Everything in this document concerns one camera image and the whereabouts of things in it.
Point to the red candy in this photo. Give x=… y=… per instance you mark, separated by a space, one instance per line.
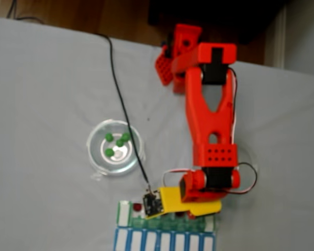
x=137 y=207
x=178 y=214

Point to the green candy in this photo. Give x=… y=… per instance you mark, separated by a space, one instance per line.
x=120 y=142
x=125 y=136
x=109 y=151
x=109 y=136

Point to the weekly pill organizer box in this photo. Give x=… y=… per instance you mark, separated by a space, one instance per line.
x=151 y=238

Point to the clear glass dish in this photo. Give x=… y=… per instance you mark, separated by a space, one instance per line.
x=96 y=162
x=251 y=159

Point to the orange perforated holder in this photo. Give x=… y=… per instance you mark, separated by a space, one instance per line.
x=163 y=68

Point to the white door trim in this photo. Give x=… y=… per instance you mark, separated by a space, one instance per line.
x=278 y=39

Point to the white tablecloth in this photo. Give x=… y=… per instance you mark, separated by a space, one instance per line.
x=42 y=104

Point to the dark wooden furniture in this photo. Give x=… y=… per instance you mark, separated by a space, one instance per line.
x=251 y=15

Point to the camera board in yellow mount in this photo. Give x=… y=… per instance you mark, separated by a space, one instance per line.
x=170 y=200

